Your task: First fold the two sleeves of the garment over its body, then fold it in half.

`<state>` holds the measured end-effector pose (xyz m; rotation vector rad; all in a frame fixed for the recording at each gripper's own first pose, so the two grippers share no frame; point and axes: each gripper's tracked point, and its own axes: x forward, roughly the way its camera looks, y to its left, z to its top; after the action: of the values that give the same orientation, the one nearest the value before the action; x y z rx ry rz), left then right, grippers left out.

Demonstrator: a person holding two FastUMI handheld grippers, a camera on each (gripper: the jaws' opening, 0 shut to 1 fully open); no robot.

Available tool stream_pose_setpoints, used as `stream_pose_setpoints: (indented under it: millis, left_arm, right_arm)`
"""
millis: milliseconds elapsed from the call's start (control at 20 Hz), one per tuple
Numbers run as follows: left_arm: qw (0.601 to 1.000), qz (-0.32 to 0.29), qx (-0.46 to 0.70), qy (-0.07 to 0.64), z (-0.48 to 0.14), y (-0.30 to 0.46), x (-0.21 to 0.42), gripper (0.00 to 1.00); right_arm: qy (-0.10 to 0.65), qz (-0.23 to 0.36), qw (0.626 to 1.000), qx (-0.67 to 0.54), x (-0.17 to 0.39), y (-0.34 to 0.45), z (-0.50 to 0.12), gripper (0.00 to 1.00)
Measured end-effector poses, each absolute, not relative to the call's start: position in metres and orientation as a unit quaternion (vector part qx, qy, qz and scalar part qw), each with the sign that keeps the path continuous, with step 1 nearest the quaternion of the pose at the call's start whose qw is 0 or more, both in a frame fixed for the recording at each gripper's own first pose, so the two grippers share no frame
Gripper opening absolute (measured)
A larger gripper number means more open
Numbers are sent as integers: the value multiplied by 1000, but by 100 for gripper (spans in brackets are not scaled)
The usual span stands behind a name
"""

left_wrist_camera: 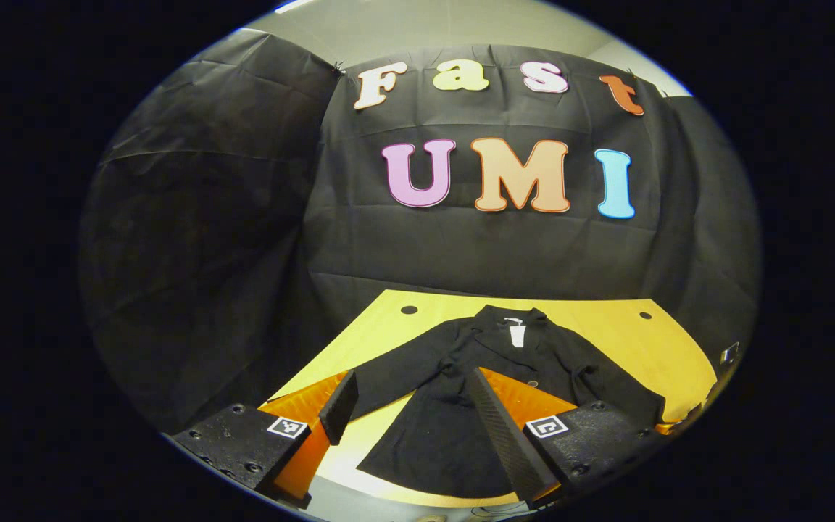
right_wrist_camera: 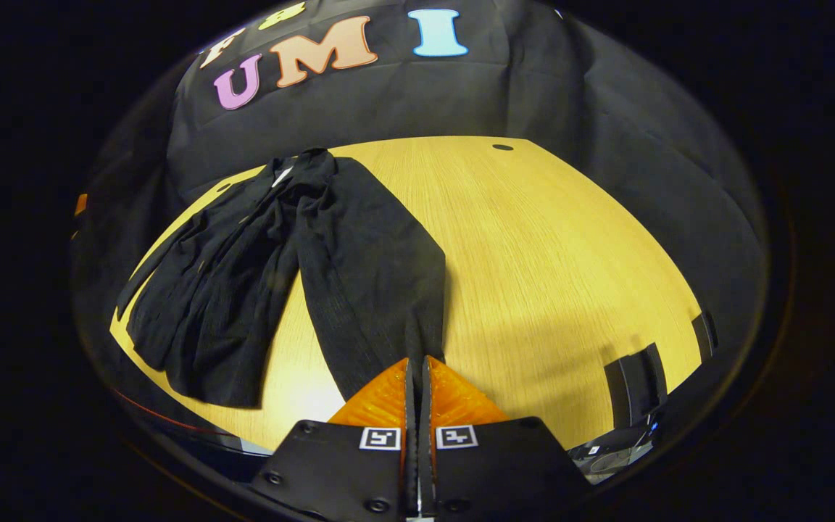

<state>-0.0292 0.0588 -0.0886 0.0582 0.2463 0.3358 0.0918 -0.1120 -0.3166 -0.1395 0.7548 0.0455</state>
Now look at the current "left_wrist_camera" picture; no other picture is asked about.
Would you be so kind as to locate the black coat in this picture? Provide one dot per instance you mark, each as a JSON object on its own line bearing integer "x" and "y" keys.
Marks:
{"x": 446, "y": 435}

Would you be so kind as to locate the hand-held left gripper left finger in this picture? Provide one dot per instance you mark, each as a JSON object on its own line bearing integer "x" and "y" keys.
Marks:
{"x": 338, "y": 409}

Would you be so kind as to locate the black backdrop cloth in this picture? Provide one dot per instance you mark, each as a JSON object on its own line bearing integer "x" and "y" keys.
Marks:
{"x": 461, "y": 246}

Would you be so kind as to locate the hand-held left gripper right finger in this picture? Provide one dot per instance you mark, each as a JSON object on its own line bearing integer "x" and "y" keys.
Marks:
{"x": 508, "y": 442}

